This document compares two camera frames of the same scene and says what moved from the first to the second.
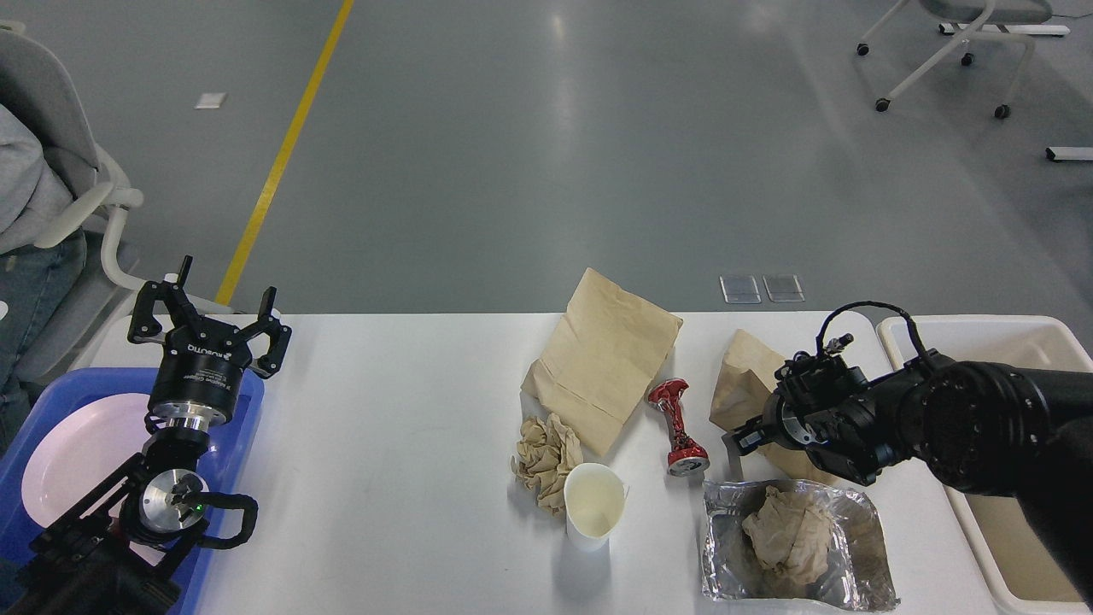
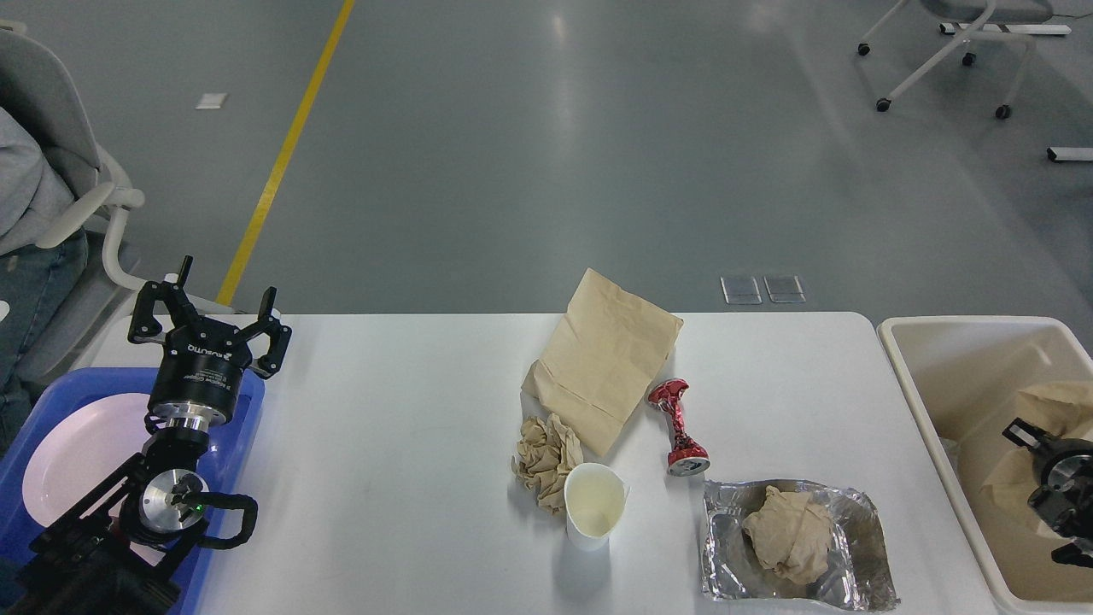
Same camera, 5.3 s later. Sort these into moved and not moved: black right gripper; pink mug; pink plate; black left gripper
Moved: black right gripper
Not moved: pink plate; black left gripper; pink mug
